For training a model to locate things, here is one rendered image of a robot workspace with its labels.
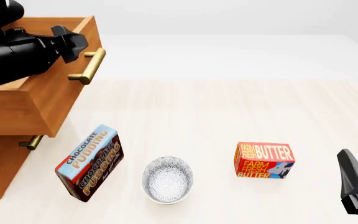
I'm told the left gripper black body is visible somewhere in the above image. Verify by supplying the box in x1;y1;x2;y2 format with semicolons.
35;34;68;62

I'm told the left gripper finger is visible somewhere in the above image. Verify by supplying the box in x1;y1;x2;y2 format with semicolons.
61;32;89;64
50;24;75;38

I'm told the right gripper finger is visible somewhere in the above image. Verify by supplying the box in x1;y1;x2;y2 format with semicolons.
336;148;358;198

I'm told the brass handle of open drawer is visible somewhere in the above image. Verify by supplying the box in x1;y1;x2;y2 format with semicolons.
67;47;107;86

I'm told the red butter box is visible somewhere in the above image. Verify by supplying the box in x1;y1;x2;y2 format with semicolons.
234;141;296;180

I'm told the brass handle of closed drawer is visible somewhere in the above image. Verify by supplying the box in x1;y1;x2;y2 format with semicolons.
17;134;45;151

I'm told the open wooden drawer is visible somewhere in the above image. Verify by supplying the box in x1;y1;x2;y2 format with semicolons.
0;15;106;139

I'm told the chocolate pudding box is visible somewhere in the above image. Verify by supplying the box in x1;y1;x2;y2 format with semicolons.
54;123;125;203

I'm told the patterned black and white bowl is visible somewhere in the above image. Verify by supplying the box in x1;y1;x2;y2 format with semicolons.
141;156;195;205

